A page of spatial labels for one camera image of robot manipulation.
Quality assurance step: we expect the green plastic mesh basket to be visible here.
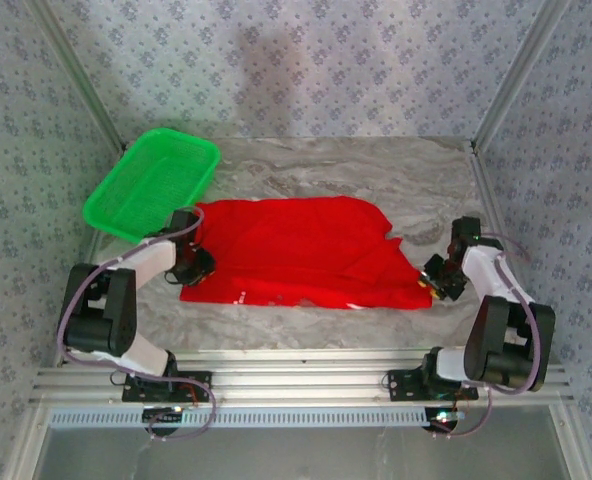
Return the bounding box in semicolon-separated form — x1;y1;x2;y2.
83;127;222;245

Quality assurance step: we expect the red t-shirt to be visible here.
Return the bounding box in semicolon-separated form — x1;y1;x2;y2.
178;195;433;312

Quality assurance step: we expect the small circuit board with light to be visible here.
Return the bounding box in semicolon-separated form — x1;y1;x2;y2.
425;408;465;434
142;405;185;427

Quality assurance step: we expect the aluminium table side rail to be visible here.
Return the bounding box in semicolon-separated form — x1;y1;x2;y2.
468;142;550;364
53;144;127;369

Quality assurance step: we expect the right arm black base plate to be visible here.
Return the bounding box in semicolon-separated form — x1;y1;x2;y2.
386;368;480;402

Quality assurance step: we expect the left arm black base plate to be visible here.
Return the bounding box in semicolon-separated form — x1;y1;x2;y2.
120;371;215;404

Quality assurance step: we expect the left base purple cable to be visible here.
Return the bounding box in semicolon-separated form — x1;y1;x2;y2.
145;372;218;444

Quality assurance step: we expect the aluminium mounting rail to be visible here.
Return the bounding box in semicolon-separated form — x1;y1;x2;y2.
29;348;575;405

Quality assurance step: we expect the aluminium frame post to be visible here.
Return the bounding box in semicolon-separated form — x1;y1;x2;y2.
472;0;575;150
25;0;127;151

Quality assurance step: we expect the grey slotted cable duct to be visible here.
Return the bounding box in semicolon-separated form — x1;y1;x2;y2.
48;405;440;430

